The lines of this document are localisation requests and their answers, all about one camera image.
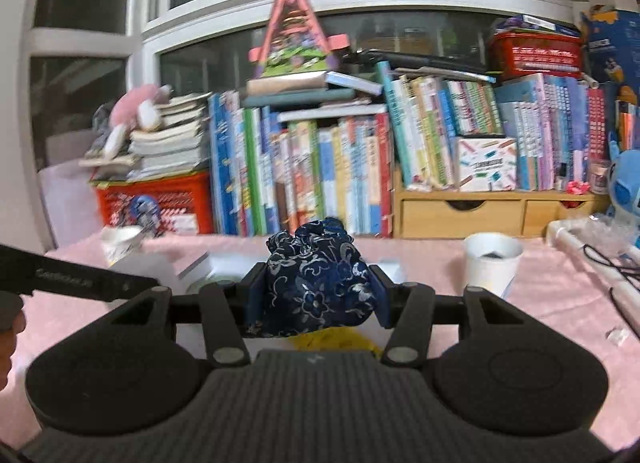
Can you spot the white box with pencil print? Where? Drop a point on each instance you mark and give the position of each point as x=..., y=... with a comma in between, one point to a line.
x=485, y=165

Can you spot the yellow knitted item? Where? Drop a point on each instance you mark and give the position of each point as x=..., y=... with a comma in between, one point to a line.
x=330, y=341

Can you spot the red plastic crate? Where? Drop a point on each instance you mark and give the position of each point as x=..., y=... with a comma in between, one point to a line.
x=165, y=208

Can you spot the white plastic pipe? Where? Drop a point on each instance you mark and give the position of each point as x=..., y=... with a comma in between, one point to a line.
x=590, y=258

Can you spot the blue cartoon carton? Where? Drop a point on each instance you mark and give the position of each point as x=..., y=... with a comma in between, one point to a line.
x=615, y=48

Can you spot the pile of flat-lying books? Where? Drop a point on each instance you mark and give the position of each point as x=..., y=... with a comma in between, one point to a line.
x=300, y=93

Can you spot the grey cardboard box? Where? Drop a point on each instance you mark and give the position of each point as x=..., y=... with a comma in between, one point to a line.
x=225, y=265

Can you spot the navy floral scrunchie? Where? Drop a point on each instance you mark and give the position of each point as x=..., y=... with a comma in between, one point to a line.
x=315, y=283

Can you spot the row of pink blue books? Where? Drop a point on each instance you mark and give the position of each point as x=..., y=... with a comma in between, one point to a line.
x=545, y=138

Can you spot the person's left hand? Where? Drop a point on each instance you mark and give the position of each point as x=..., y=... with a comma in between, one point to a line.
x=10, y=353

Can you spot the grey soft toy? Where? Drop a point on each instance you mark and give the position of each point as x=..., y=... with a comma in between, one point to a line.
x=102, y=128

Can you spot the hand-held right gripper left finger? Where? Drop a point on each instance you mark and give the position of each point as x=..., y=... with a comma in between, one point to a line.
x=255, y=298

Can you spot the blue plush toy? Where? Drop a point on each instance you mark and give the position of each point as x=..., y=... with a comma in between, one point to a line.
x=625, y=178

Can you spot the small clear plastic scrap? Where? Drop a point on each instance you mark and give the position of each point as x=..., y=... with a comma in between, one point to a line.
x=617, y=335

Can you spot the paper cup with cat drawing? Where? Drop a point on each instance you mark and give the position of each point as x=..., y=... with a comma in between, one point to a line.
x=120, y=243

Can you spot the red basket on books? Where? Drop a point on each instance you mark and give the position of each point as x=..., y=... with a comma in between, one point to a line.
x=537, y=55

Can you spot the pink tablecloth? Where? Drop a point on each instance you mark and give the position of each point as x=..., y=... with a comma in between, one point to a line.
x=550, y=343

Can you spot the flat purple box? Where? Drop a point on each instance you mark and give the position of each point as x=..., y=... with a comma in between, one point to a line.
x=535, y=24

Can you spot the black flat case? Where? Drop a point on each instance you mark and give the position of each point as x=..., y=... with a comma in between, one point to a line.
x=430, y=63

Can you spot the pink plush toy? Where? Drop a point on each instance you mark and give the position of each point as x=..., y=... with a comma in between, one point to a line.
x=132, y=108

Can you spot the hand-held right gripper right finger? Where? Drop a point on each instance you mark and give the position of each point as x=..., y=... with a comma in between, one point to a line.
x=382, y=300

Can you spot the pink triangular toy house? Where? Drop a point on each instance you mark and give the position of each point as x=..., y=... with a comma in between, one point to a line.
x=292, y=38

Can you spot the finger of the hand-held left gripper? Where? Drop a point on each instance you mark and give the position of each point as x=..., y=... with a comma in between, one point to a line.
x=140, y=288

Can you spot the stack of worn paperback books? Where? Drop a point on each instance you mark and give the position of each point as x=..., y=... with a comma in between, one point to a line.
x=165, y=143

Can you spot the small blue toy bicycle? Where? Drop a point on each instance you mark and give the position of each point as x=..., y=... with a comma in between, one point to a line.
x=135, y=210

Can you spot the white paper cup with writing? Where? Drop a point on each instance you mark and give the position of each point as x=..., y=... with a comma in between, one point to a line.
x=487, y=268

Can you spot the pink hair flower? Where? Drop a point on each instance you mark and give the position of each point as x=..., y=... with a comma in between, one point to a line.
x=577, y=188

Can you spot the row of teal spined books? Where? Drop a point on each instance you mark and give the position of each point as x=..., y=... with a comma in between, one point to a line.
x=430, y=133

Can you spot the wooden drawer organiser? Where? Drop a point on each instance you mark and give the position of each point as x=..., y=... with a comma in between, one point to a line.
x=450, y=215

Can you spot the clear plastic bag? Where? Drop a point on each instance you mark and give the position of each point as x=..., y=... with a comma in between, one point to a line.
x=600, y=233

